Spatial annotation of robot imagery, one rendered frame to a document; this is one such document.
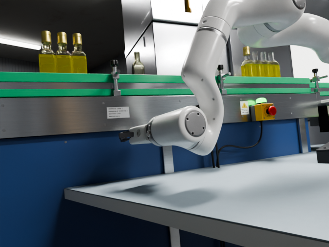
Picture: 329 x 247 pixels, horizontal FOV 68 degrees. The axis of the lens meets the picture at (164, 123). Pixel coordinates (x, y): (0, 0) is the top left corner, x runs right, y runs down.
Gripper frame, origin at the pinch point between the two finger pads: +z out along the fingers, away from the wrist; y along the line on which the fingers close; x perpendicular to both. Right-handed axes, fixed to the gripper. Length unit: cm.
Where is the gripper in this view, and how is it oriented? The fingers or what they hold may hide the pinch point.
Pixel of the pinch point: (135, 136)
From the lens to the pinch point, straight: 81.7
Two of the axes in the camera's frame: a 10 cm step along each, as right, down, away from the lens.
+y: 8.5, -0.2, 5.3
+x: -0.9, -9.9, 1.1
